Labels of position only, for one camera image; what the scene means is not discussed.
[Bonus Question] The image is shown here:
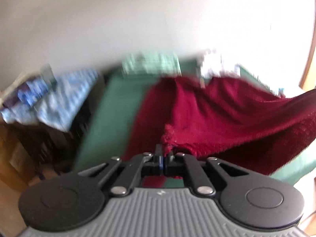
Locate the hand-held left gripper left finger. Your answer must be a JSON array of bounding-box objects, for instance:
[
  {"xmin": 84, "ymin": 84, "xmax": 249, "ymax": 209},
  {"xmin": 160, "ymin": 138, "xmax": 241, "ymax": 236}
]
[{"xmin": 76, "ymin": 144, "xmax": 163, "ymax": 196}]

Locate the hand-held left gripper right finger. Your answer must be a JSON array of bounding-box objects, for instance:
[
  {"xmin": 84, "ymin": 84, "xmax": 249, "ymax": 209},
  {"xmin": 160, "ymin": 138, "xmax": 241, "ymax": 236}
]
[{"xmin": 163, "ymin": 152, "xmax": 250, "ymax": 196}]

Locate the red knitted sweater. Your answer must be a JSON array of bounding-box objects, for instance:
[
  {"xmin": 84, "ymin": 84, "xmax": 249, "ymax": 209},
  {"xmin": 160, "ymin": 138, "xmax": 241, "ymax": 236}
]
[{"xmin": 122, "ymin": 75, "xmax": 316, "ymax": 187}]

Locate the green white striped folded garment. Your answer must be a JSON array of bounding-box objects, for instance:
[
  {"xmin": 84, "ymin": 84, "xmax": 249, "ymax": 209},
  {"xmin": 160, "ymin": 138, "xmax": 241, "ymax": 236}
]
[{"xmin": 121, "ymin": 52, "xmax": 182, "ymax": 76}]

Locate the blue floral towel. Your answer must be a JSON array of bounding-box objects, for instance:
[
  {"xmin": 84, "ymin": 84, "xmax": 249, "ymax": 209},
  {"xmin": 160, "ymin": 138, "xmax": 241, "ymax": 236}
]
[{"xmin": 1, "ymin": 69, "xmax": 100, "ymax": 132}]

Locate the white crumpled garment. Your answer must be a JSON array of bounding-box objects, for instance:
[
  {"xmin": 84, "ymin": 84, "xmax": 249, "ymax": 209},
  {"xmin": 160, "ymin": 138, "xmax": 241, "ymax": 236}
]
[{"xmin": 200, "ymin": 49, "xmax": 241, "ymax": 77}]

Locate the wooden window frame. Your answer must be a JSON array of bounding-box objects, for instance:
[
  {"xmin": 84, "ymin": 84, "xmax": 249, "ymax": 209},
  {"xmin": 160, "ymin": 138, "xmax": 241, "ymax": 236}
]
[{"xmin": 300, "ymin": 37, "xmax": 316, "ymax": 89}]

